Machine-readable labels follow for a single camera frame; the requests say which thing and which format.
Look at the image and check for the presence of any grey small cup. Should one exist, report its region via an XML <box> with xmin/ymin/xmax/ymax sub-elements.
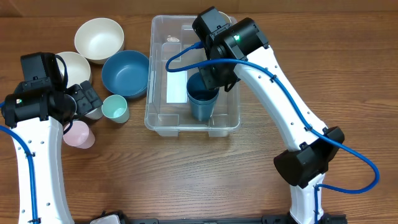
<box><xmin>85</xmin><ymin>108</ymin><xmax>103</xmax><ymax>120</ymax></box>

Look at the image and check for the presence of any dark blue tall cup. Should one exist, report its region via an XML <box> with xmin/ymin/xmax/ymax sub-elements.
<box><xmin>189</xmin><ymin>98</ymin><xmax>216</xmax><ymax>121</ymax></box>
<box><xmin>187</xmin><ymin>73</ymin><xmax>218</xmax><ymax>101</ymax></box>

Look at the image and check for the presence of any cream bowl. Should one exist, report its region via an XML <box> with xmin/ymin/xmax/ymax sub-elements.
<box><xmin>58</xmin><ymin>52</ymin><xmax>92</xmax><ymax>88</ymax></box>
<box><xmin>74</xmin><ymin>17</ymin><xmax>125</xmax><ymax>65</ymax></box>

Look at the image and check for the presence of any pink small cup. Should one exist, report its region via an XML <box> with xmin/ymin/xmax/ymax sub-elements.
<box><xmin>63</xmin><ymin>121</ymin><xmax>95</xmax><ymax>149</ymax></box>

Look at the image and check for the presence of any dark blue bowl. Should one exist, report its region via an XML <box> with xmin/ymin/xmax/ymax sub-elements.
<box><xmin>101</xmin><ymin>50</ymin><xmax>149</xmax><ymax>99</ymax></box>

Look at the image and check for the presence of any cream tall cup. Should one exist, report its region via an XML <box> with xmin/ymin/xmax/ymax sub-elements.
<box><xmin>219</xmin><ymin>11</ymin><xmax>232</xmax><ymax>24</ymax></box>

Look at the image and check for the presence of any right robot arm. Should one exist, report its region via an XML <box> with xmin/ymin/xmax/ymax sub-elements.
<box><xmin>193</xmin><ymin>16</ymin><xmax>345</xmax><ymax>223</ymax></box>

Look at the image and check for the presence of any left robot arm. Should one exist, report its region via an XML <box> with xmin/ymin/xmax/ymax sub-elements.
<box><xmin>1</xmin><ymin>52</ymin><xmax>103</xmax><ymax>223</ymax></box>

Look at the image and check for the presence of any mint green small cup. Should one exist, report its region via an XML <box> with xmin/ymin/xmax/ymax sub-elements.
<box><xmin>101</xmin><ymin>95</ymin><xmax>129</xmax><ymax>124</ymax></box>

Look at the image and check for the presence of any white label in bin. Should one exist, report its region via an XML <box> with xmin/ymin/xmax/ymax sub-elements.
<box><xmin>166</xmin><ymin>71</ymin><xmax>187</xmax><ymax>103</ymax></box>

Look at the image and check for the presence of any clear plastic storage bin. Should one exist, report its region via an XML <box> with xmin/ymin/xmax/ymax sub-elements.
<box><xmin>144</xmin><ymin>15</ymin><xmax>240</xmax><ymax>137</ymax></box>

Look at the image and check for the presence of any right blue cable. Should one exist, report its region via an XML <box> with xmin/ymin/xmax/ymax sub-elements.
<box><xmin>165</xmin><ymin>42</ymin><xmax>381</xmax><ymax>224</ymax></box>

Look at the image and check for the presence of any blue cable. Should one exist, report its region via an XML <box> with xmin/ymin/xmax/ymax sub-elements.
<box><xmin>165</xmin><ymin>42</ymin><xmax>381</xmax><ymax>224</ymax></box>
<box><xmin>0</xmin><ymin>99</ymin><xmax>40</xmax><ymax>224</ymax></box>

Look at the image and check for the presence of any left blue cable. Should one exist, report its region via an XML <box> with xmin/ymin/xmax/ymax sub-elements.
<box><xmin>0</xmin><ymin>99</ymin><xmax>40</xmax><ymax>224</ymax></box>

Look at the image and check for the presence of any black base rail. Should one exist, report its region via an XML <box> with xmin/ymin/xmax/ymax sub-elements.
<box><xmin>74</xmin><ymin>211</ymin><xmax>348</xmax><ymax>224</ymax></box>

